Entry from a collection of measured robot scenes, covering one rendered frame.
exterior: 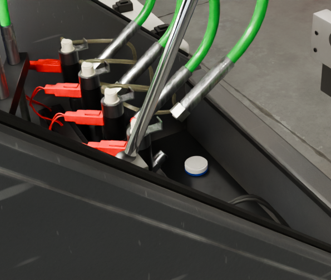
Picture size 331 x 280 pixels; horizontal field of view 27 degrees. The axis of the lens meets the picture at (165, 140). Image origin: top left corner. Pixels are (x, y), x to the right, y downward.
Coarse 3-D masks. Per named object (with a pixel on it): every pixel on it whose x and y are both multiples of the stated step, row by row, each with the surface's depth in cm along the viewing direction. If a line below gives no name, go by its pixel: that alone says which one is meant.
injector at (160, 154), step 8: (128, 128) 84; (128, 136) 83; (144, 136) 82; (144, 144) 83; (144, 152) 84; (160, 152) 87; (144, 160) 84; (152, 160) 87; (160, 160) 87; (152, 168) 86
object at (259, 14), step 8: (264, 0) 81; (256, 8) 82; (264, 8) 82; (256, 16) 82; (264, 16) 82; (256, 24) 83; (248, 32) 83; (256, 32) 83; (240, 40) 84; (248, 40) 83; (240, 48) 83; (232, 56) 84; (240, 56) 84
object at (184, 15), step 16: (192, 0) 38; (176, 16) 39; (176, 32) 39; (176, 48) 40; (160, 64) 40; (160, 80) 41; (144, 112) 41; (144, 128) 42; (128, 144) 43; (128, 160) 43
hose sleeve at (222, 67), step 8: (224, 56) 84; (216, 64) 84; (224, 64) 84; (232, 64) 84; (208, 72) 84; (216, 72) 84; (224, 72) 84; (200, 80) 84; (208, 80) 84; (216, 80) 84; (192, 88) 84; (200, 88) 84; (208, 88) 84; (192, 96) 84; (200, 96) 84; (184, 104) 84; (192, 104) 84
